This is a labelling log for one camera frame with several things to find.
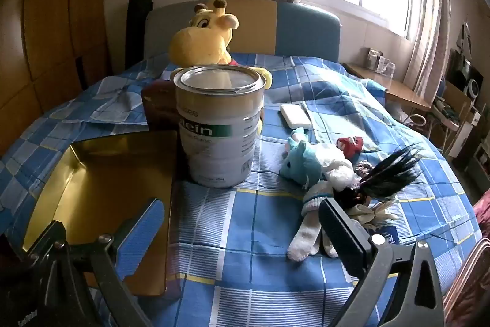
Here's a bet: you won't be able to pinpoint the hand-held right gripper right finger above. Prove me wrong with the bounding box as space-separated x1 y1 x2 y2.
318 198 447 327

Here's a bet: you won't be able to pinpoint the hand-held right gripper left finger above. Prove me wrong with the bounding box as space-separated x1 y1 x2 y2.
23 198 166 327

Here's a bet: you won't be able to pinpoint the white blue-striped sock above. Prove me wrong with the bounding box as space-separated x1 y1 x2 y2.
288 179 337 262

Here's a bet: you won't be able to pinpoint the cream cloth glove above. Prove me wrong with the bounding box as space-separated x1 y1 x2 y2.
346 202 399 226

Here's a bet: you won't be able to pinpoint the blue tissue pack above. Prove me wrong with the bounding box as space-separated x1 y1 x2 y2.
369 225 399 245

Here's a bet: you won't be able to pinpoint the white plastic bag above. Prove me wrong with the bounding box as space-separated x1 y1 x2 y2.
314 143 361 190

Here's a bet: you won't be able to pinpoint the gold tin box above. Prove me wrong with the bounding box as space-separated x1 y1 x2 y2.
21 130 180 299

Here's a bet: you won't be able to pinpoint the black-haired doll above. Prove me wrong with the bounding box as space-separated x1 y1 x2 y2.
333 144 424 213

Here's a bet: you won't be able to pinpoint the blue elephant plush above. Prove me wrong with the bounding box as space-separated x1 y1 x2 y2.
279 128 330 190

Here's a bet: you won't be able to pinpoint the small red plush toy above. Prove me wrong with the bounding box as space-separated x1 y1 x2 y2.
337 135 364 159

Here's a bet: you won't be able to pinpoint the white power bank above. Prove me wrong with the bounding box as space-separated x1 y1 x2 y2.
280 104 312 129

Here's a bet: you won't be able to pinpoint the blue plaid bedsheet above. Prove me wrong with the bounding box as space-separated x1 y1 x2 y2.
0 52 483 327

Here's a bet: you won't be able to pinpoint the white metal can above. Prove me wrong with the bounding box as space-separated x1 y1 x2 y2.
173 64 267 189

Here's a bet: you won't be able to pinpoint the brown box behind can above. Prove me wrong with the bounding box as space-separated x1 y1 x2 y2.
141 80 180 132

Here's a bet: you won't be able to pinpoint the pink garment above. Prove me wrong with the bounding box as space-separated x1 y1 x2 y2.
444 189 490 327

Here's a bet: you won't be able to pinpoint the wooden desk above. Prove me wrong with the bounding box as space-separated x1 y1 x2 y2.
342 62 431 113

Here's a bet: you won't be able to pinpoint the wooden chair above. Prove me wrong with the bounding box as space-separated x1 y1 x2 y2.
429 80 473 159

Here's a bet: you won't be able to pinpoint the clear glass containers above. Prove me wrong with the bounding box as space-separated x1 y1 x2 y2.
367 48 396 78

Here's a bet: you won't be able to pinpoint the yellow giraffe plush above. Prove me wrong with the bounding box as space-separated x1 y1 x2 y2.
169 0 273 90

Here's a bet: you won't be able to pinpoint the blue and tan headboard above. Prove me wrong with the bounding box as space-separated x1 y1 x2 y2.
143 0 341 63

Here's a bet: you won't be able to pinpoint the wooden wardrobe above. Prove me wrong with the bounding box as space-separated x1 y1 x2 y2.
0 0 111 155

